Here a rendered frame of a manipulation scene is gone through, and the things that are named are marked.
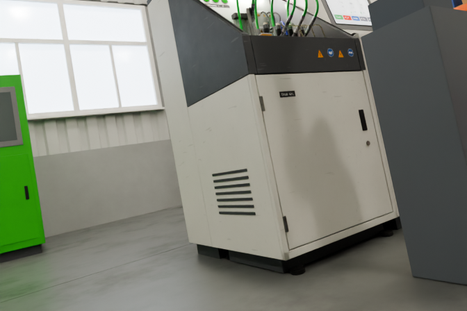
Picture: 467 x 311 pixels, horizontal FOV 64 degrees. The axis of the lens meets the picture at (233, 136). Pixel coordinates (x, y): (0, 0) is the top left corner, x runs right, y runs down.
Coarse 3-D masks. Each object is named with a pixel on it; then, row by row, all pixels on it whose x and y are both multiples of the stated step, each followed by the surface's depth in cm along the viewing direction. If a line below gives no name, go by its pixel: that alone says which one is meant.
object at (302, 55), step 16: (256, 48) 149; (272, 48) 154; (288, 48) 158; (304, 48) 163; (320, 48) 169; (336, 48) 174; (352, 48) 180; (256, 64) 148; (272, 64) 152; (288, 64) 157; (304, 64) 162; (320, 64) 167; (336, 64) 173; (352, 64) 178
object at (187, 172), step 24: (168, 24) 201; (168, 48) 204; (168, 72) 208; (168, 96) 212; (168, 120) 216; (192, 144) 194; (192, 168) 197; (192, 192) 200; (192, 216) 204; (192, 240) 208
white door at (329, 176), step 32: (288, 96) 154; (320, 96) 164; (352, 96) 175; (288, 128) 151; (320, 128) 161; (352, 128) 171; (288, 160) 149; (320, 160) 158; (352, 160) 168; (288, 192) 146; (320, 192) 155; (352, 192) 165; (384, 192) 176; (288, 224) 144; (320, 224) 152; (352, 224) 161
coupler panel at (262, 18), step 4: (260, 8) 225; (264, 8) 227; (268, 8) 229; (260, 12) 221; (260, 16) 224; (264, 16) 225; (268, 16) 228; (260, 20) 224; (264, 20) 225; (260, 24) 223; (260, 28) 223; (272, 32) 227
